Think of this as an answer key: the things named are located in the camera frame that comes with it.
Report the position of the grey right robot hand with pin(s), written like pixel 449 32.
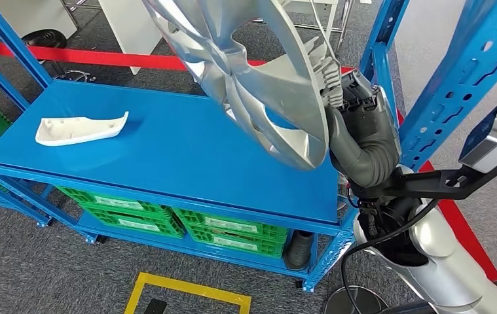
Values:
pixel 369 125

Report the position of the grey plastic wheel cover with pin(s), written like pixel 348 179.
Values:
pixel 274 86

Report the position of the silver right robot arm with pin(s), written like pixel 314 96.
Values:
pixel 456 268

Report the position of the white plastic trim part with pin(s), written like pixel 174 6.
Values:
pixel 74 130

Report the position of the black ribbed rubber boot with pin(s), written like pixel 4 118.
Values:
pixel 298 251

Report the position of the chrome stanchion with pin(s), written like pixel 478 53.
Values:
pixel 356 303

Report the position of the white table panel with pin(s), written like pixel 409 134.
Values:
pixel 131 30

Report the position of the small dark block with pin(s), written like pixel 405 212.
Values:
pixel 155 307

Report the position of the black swivel stool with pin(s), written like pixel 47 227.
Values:
pixel 44 38

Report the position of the white cabinet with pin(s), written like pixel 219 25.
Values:
pixel 31 17

